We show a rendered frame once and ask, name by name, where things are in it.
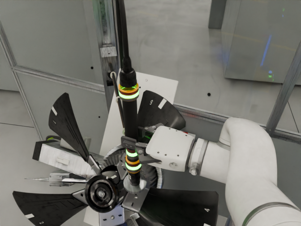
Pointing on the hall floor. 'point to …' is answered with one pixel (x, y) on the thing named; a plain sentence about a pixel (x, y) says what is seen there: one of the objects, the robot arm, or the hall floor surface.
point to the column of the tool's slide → (109, 91)
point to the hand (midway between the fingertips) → (132, 136)
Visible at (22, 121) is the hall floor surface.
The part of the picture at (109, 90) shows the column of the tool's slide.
